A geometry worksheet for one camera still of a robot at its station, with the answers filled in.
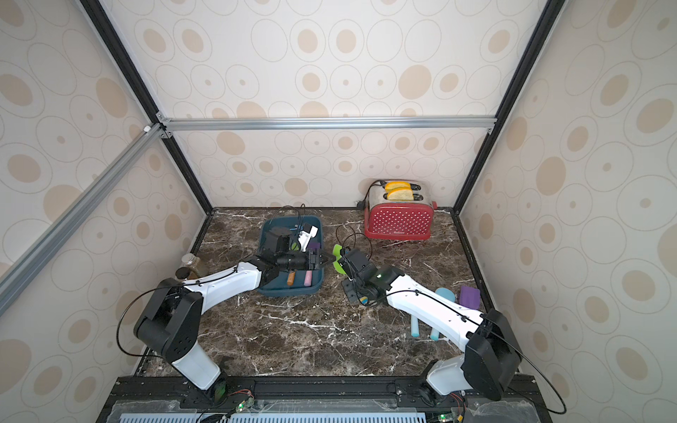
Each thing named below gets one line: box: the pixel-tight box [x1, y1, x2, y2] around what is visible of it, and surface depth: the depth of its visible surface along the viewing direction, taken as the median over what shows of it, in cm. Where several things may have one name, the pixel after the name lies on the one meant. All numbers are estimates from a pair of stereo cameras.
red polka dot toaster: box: [364, 178, 439, 241], surface depth 102 cm
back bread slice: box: [384, 180, 412, 192], surface depth 102 cm
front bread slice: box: [386, 187, 414, 202], surface depth 100 cm
